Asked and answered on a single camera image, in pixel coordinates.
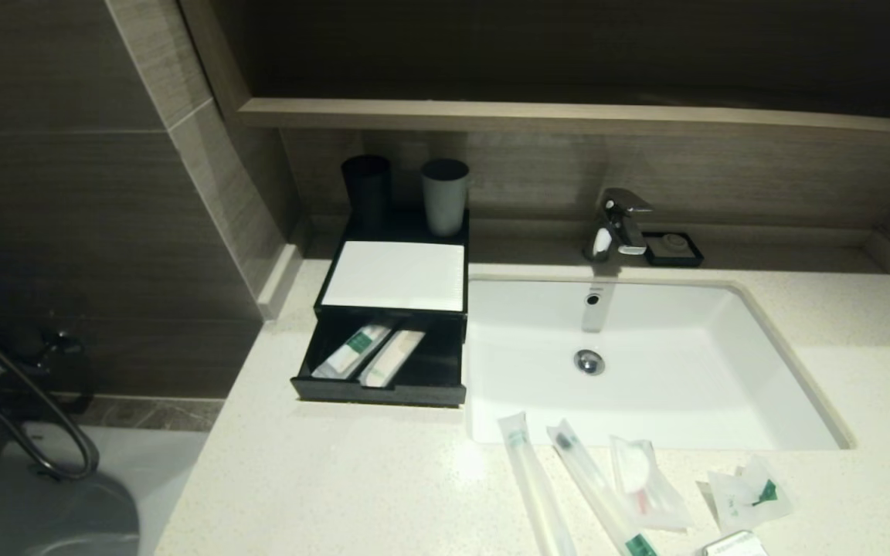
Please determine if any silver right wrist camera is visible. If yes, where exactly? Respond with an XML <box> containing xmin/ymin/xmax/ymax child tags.
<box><xmin>698</xmin><ymin>530</ymin><xmax>769</xmax><ymax>556</ymax></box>

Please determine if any black soap dish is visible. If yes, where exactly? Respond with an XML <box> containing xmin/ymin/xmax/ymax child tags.
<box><xmin>644</xmin><ymin>231</ymin><xmax>706</xmax><ymax>268</ymax></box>

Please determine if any chrome sink faucet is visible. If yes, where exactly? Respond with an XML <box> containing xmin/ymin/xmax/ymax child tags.
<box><xmin>583</xmin><ymin>188</ymin><xmax>656</xmax><ymax>261</ymax></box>

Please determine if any beige flat packet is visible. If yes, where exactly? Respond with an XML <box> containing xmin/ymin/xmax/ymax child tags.
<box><xmin>358</xmin><ymin>330</ymin><xmax>426</xmax><ymax>388</ymax></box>

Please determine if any crumpled shower cap packet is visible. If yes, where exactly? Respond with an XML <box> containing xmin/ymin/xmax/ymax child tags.
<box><xmin>696</xmin><ymin>456</ymin><xmax>796</xmax><ymax>535</ymax></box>

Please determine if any small packet with pink item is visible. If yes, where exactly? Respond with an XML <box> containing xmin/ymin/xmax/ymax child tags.
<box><xmin>609</xmin><ymin>435</ymin><xmax>694</xmax><ymax>532</ymax></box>

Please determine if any white sink basin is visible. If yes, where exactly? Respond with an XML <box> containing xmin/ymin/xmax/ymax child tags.
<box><xmin>466</xmin><ymin>266</ymin><xmax>855</xmax><ymax>453</ymax></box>

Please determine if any chrome bathtub mixer tap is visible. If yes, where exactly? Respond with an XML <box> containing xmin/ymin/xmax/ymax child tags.
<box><xmin>0</xmin><ymin>328</ymin><xmax>89</xmax><ymax>422</ymax></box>

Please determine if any white bathtub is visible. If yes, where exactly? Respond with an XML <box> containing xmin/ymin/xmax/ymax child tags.
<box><xmin>0</xmin><ymin>417</ymin><xmax>210</xmax><ymax>556</ymax></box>

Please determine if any long packet large green label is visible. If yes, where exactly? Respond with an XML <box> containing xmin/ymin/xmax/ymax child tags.
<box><xmin>546</xmin><ymin>419</ymin><xmax>660</xmax><ymax>556</ymax></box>

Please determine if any grey cup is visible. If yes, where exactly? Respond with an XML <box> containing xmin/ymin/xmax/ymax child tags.
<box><xmin>421</xmin><ymin>158</ymin><xmax>470</xmax><ymax>238</ymax></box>

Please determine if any black box drawer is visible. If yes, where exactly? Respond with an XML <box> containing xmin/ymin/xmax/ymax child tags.
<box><xmin>290</xmin><ymin>307</ymin><xmax>468</xmax><ymax>409</ymax></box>

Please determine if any black amenity box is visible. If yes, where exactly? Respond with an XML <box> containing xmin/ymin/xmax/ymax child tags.
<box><xmin>312</xmin><ymin>207</ymin><xmax>470</xmax><ymax>341</ymax></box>

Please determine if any long packet small green mark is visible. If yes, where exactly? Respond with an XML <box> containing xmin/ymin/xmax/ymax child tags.
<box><xmin>497</xmin><ymin>412</ymin><xmax>579</xmax><ymax>556</ymax></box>

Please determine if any metal shower hose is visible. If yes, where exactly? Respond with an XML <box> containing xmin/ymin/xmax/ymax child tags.
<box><xmin>0</xmin><ymin>309</ymin><xmax>100</xmax><ymax>481</ymax></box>

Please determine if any wooden wall shelf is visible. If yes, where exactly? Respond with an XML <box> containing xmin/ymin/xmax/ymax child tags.
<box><xmin>238</xmin><ymin>97</ymin><xmax>890</xmax><ymax>151</ymax></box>

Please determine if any white tube packet green label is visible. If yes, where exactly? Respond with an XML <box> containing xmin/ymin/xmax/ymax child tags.
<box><xmin>311</xmin><ymin>324</ymin><xmax>393</xmax><ymax>380</ymax></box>

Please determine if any black cup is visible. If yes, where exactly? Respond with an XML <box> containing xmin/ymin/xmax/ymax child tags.
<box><xmin>341</xmin><ymin>154</ymin><xmax>392</xmax><ymax>229</ymax></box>

